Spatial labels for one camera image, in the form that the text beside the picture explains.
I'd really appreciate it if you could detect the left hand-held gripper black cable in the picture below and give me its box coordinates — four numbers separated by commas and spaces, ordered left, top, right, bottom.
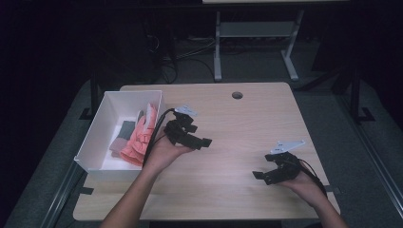
142, 107, 177, 167

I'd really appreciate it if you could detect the black metal stand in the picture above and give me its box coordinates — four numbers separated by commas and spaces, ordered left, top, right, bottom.
348, 65, 376, 125

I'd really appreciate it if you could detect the pink and grey glove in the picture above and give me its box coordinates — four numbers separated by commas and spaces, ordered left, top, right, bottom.
134, 103, 159, 150

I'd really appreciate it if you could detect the aluminium floor rail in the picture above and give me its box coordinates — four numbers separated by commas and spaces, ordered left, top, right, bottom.
39, 161, 88, 228
336, 93, 403, 212

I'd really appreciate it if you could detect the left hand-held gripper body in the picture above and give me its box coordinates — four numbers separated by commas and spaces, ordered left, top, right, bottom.
163, 104, 203, 150

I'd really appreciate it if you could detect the lilac and grey fuzzy scarf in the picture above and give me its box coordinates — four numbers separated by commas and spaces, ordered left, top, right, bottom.
108, 119, 137, 158

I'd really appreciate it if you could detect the pink cloth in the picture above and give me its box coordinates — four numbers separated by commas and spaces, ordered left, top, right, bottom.
119, 126, 150, 168

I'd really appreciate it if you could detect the bundle of floor cables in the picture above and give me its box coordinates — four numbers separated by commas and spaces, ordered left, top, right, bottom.
144, 31, 217, 86

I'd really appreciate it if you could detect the right hand-held gripper black cable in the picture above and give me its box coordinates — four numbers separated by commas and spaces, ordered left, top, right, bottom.
297, 159, 329, 199

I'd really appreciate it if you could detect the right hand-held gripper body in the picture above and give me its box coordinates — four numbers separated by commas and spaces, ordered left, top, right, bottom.
264, 140, 307, 186

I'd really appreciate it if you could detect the hand-held gripper black cable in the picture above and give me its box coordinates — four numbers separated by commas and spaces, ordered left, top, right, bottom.
142, 107, 177, 167
297, 159, 329, 199

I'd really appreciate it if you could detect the white metal desk frame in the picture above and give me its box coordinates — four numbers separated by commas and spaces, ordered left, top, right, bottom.
201, 0, 350, 83

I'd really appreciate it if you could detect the white storage box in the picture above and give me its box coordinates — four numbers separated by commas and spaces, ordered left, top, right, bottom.
73, 89, 166, 183

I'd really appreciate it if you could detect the person's right hand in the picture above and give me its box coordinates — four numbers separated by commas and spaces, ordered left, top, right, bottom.
280, 161, 329, 210

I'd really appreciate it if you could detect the person's left hand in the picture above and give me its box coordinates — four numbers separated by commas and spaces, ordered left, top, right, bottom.
142, 126, 195, 174

